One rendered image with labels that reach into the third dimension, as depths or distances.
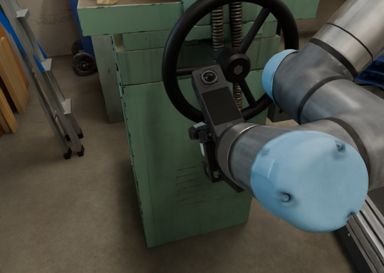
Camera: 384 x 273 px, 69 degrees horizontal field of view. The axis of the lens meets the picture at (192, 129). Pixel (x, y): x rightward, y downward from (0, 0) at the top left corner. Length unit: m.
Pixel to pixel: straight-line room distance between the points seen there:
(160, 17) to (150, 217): 0.69
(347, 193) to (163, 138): 0.65
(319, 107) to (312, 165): 0.12
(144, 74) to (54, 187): 0.98
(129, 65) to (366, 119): 0.55
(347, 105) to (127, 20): 0.51
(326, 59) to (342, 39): 0.03
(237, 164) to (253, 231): 1.01
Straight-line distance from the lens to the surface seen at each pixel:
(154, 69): 0.72
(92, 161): 1.64
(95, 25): 0.68
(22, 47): 1.45
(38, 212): 1.48
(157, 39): 0.70
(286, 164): 0.21
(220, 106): 0.38
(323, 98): 0.33
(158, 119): 0.79
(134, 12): 0.68
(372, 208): 1.21
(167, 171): 0.92
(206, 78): 0.40
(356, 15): 0.39
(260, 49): 0.81
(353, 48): 0.38
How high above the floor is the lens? 1.02
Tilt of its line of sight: 35 degrees down
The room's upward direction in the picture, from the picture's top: straight up
